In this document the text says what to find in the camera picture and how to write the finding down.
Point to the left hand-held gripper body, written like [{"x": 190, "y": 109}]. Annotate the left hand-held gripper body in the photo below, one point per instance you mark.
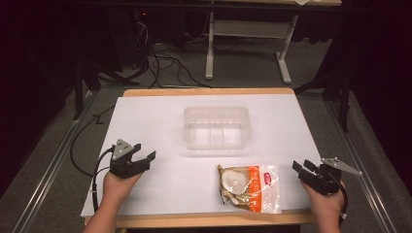
[{"x": 124, "y": 161}]

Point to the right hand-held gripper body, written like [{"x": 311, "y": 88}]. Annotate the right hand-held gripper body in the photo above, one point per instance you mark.
[{"x": 324, "y": 177}]

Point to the person's right hand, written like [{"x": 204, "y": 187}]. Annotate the person's right hand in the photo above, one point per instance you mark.
[{"x": 324, "y": 200}]

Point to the person's left hand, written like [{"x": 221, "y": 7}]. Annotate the person's left hand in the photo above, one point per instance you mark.
[{"x": 117, "y": 190}]

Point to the white sheet table cover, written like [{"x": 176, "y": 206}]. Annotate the white sheet table cover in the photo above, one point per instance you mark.
[{"x": 155, "y": 129}]

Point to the bagged bread in clear wrapper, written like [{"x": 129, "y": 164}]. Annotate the bagged bread in clear wrapper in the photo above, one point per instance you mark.
[{"x": 247, "y": 187}]

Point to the clear plastic container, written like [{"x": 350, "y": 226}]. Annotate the clear plastic container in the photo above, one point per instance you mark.
[{"x": 216, "y": 127}]

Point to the black metal stand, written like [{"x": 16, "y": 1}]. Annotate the black metal stand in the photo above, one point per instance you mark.
[{"x": 336, "y": 87}]

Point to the silver floor rail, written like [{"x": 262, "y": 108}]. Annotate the silver floor rail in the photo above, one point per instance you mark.
[
  {"x": 48, "y": 168},
  {"x": 359, "y": 168}
]

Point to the white metal desk frame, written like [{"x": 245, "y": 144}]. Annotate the white metal desk frame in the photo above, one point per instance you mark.
[{"x": 246, "y": 32}]

